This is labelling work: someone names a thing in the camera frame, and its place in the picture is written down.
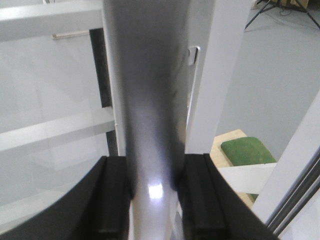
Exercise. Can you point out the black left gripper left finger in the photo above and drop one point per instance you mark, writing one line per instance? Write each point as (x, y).
(96, 208)

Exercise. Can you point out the grey metal door handle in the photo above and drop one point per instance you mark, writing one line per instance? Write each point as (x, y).
(152, 48)

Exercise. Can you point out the white outer door frame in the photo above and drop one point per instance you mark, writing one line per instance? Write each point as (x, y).
(289, 203)

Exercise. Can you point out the light wooden block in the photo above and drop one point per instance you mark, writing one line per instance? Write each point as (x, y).
(221, 160)

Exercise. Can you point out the white wooden support bracket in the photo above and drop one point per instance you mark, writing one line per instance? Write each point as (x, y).
(247, 178)

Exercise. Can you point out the green cushion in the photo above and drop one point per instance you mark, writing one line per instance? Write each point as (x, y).
(247, 151)

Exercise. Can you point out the white framed sliding glass door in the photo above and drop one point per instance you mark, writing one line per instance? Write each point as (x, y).
(56, 109)

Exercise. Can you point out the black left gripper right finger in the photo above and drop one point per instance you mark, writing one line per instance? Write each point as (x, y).
(211, 210)

